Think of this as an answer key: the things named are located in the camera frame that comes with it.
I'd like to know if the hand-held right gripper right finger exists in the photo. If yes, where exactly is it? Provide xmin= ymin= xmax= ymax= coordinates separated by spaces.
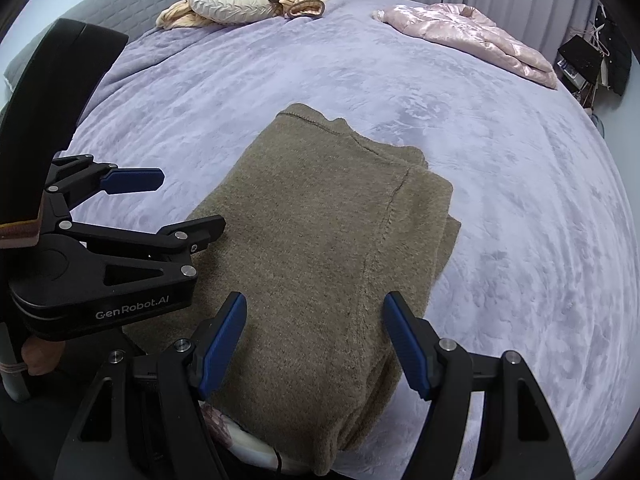
xmin=382 ymin=291 xmax=573 ymax=480

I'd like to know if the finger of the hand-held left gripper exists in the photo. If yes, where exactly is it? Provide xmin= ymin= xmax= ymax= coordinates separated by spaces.
xmin=45 ymin=155 xmax=166 ymax=211
xmin=60 ymin=215 xmax=227 ymax=290

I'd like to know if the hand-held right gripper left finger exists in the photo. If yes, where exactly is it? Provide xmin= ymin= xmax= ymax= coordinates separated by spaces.
xmin=52 ymin=291 xmax=248 ymax=480

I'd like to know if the olive knit sweater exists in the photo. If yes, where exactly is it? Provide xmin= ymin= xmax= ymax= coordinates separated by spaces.
xmin=117 ymin=102 xmax=462 ymax=478

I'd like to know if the person's left hand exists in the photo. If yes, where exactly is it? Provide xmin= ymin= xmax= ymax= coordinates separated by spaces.
xmin=22 ymin=337 xmax=68 ymax=377

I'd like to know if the grey quilted headboard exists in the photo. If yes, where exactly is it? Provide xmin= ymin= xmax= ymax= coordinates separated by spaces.
xmin=2 ymin=0 xmax=241 ymax=88

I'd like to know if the lavender plush blanket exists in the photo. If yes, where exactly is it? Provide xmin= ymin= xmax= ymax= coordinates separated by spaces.
xmin=65 ymin=0 xmax=626 ymax=480

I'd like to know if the white round pleated pillow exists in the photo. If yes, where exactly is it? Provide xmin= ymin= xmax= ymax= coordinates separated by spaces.
xmin=190 ymin=0 xmax=277 ymax=25

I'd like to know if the pink quilted jacket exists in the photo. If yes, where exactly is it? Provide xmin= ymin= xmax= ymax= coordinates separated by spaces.
xmin=371 ymin=2 xmax=558 ymax=90

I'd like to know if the black handbag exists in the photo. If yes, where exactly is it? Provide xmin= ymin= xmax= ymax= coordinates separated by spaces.
xmin=557 ymin=35 xmax=603 ymax=83

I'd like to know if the black hanging jacket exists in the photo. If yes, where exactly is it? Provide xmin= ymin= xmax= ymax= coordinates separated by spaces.
xmin=597 ymin=5 xmax=633 ymax=97

